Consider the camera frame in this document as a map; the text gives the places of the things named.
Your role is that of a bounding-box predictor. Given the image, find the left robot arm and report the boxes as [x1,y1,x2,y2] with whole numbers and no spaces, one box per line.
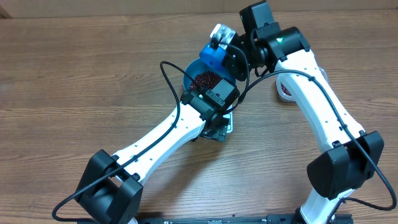
[75,78,239,223]

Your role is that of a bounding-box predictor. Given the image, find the white digital kitchen scale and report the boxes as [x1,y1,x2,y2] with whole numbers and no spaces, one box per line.
[223,112,233,134]

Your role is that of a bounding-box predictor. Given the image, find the red beans in bowl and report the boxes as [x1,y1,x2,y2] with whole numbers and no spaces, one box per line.
[189,71,223,90]

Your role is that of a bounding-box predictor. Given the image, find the blue plastic measuring scoop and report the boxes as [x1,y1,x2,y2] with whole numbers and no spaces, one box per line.
[199,43,229,77]

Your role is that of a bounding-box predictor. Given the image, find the red adzuki beans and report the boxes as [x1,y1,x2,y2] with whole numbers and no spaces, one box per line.
[280,83,291,96]

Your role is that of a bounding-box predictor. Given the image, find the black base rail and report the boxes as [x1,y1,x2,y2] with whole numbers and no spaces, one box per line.
[76,213,354,224]

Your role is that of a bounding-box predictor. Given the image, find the clear plastic food container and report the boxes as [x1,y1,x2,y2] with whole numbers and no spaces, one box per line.
[276,67,328,103]

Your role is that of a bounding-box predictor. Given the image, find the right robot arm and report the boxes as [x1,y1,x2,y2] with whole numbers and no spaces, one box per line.
[200,1,384,223]

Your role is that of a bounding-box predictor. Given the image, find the teal metal bowl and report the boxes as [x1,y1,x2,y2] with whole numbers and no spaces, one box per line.
[185,58,236,84]

